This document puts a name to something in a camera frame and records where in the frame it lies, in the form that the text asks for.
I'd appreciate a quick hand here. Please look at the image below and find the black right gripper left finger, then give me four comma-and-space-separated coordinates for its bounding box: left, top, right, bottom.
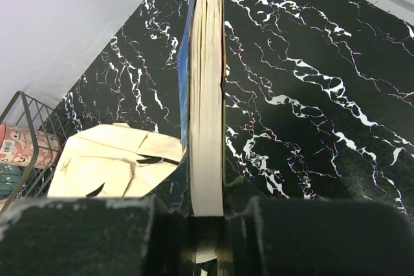
0, 149, 198, 276

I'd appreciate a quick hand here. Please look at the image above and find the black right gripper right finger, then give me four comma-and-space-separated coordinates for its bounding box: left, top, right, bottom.
215, 159, 414, 276

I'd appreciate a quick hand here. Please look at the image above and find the cream canvas student bag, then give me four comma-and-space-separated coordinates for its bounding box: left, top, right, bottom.
47, 123, 183, 198

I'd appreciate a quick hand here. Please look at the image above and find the Animal Farm paperback book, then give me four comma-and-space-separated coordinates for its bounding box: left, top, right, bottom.
177, 0, 227, 264

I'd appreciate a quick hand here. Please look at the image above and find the dark green plate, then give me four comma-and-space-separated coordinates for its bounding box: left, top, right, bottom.
0, 163, 22, 199

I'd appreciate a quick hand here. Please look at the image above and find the pink patterned mug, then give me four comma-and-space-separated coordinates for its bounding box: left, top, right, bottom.
1, 123, 61, 169

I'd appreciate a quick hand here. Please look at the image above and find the wire dish rack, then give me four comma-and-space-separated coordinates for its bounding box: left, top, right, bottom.
1, 90, 67, 213

